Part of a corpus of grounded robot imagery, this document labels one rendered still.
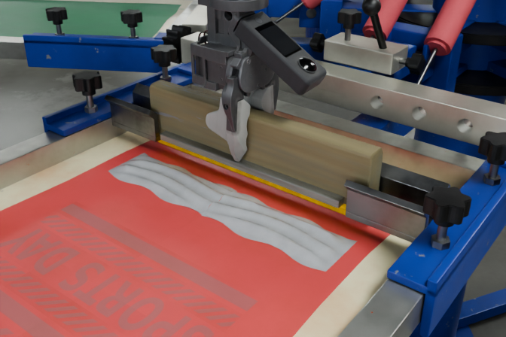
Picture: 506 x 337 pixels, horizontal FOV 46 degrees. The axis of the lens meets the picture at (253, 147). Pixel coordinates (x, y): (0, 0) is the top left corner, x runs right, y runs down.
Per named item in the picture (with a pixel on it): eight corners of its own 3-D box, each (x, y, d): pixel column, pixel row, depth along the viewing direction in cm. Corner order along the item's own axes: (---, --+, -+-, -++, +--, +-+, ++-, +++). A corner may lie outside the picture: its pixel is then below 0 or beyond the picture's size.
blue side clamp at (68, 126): (69, 168, 88) (62, 125, 85) (48, 158, 91) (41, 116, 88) (205, 104, 109) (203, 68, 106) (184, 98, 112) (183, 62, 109)
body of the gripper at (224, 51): (228, 71, 83) (227, -17, 77) (279, 85, 78) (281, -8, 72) (190, 88, 77) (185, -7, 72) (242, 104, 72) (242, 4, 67)
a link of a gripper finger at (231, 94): (239, 124, 78) (246, 59, 75) (251, 128, 77) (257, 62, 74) (216, 131, 74) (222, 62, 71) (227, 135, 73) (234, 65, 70)
